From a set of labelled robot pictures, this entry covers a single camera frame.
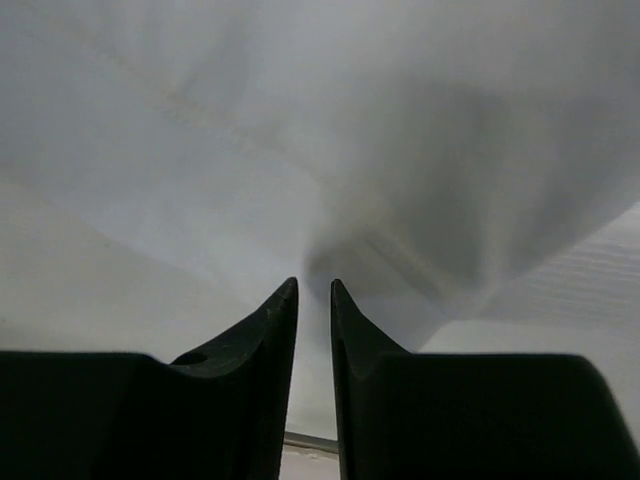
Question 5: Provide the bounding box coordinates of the white skirt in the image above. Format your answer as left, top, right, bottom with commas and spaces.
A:
1, 1, 639, 438

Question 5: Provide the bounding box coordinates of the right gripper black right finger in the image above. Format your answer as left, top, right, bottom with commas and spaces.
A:
331, 281, 639, 479

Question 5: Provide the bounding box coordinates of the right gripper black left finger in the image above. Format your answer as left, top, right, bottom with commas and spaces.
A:
1, 278, 299, 479

